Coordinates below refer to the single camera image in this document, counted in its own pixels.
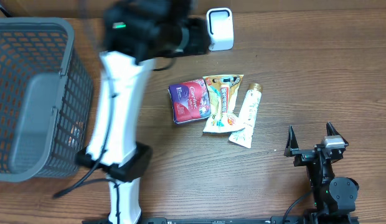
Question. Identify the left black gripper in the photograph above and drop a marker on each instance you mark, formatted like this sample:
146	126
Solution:
200	43

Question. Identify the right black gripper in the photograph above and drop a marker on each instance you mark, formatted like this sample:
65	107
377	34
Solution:
302	155

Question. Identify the yellow snack bag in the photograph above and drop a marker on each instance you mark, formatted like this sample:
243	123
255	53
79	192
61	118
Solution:
223	91

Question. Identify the red purple Carefree pack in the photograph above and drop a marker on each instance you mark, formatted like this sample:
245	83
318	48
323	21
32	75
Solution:
190	101

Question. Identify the white cosmetic tube gold cap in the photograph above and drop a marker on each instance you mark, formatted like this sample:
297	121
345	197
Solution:
248	115

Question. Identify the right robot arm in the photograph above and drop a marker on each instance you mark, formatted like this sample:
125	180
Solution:
334	197

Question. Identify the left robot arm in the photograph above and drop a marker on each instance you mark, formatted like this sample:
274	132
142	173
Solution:
135	34

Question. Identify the white barcode scanner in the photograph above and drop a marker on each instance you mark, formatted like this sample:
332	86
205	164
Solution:
220	28

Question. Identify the grey plastic shopping basket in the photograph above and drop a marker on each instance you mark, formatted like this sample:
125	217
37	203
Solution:
45	97

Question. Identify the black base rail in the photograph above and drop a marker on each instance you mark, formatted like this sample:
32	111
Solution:
271	220

